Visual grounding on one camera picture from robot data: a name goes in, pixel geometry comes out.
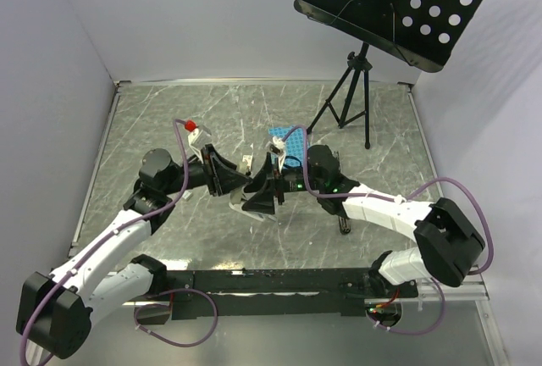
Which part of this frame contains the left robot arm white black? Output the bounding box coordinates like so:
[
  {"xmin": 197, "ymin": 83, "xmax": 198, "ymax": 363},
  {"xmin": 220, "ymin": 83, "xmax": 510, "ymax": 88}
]
[{"xmin": 16, "ymin": 145, "xmax": 252, "ymax": 364}]

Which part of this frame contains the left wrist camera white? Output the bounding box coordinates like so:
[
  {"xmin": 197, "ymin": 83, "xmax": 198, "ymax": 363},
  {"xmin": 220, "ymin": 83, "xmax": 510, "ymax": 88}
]
[{"xmin": 184, "ymin": 120, "xmax": 213, "ymax": 153}]

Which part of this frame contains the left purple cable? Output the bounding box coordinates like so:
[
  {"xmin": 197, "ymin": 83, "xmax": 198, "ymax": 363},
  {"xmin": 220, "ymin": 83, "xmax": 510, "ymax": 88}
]
[{"xmin": 19, "ymin": 118, "xmax": 219, "ymax": 366}]

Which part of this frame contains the black beige stapler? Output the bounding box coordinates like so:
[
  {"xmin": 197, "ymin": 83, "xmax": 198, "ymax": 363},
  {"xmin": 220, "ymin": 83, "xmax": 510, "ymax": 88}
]
[{"xmin": 334, "ymin": 151, "xmax": 351, "ymax": 236}]

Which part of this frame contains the small staple box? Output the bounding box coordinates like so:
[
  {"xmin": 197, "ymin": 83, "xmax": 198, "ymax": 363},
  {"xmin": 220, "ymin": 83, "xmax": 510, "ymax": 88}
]
[{"xmin": 241, "ymin": 154, "xmax": 253, "ymax": 169}]

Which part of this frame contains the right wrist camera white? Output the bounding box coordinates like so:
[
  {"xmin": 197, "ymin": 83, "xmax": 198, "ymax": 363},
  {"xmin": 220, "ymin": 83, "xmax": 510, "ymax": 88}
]
[{"xmin": 267, "ymin": 136, "xmax": 286, "ymax": 164}]

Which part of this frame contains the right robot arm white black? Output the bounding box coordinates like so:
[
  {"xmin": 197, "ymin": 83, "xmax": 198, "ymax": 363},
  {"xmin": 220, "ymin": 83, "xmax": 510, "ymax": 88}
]
[{"xmin": 241, "ymin": 145, "xmax": 485, "ymax": 297}]

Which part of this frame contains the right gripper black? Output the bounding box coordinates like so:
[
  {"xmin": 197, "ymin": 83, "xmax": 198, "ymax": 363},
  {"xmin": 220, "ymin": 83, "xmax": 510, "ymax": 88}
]
[{"xmin": 242, "ymin": 152, "xmax": 324, "ymax": 215}]

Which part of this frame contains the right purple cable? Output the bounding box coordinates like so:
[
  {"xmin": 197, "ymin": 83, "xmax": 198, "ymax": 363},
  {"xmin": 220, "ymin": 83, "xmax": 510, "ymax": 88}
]
[{"xmin": 281, "ymin": 124, "xmax": 495, "ymax": 336}]

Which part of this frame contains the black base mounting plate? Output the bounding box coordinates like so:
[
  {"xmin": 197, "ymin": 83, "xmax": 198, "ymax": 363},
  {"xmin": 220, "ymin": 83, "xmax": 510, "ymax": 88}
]
[{"xmin": 136, "ymin": 268, "xmax": 418, "ymax": 320}]

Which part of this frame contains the purple cable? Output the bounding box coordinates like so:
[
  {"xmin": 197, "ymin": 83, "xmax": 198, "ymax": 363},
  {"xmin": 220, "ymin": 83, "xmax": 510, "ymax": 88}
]
[
  {"xmin": 19, "ymin": 118, "xmax": 219, "ymax": 366},
  {"xmin": 281, "ymin": 124, "xmax": 495, "ymax": 336}
]

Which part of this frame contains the blue studded building plate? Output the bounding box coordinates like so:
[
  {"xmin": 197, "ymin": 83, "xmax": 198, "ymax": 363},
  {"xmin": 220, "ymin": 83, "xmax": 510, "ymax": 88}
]
[{"xmin": 268, "ymin": 125, "xmax": 305, "ymax": 168}]

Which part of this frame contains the black perforated music stand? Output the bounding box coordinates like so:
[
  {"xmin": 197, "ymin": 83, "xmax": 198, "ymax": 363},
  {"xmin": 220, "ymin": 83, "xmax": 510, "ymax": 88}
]
[{"xmin": 294, "ymin": 0, "xmax": 483, "ymax": 128}]

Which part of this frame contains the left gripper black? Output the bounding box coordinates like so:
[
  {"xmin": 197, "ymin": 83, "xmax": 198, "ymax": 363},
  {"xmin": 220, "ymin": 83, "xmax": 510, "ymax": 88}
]
[{"xmin": 163, "ymin": 144, "xmax": 252, "ymax": 197}]

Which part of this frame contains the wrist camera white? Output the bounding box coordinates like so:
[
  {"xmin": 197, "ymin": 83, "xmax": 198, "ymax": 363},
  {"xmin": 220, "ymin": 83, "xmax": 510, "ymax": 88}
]
[
  {"xmin": 267, "ymin": 136, "xmax": 286, "ymax": 164},
  {"xmin": 184, "ymin": 120, "xmax": 213, "ymax": 153}
]

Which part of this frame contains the aluminium frame rail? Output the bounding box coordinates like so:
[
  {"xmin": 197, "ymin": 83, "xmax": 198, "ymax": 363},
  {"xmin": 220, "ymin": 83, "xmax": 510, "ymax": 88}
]
[{"xmin": 25, "ymin": 279, "xmax": 509, "ymax": 366}]

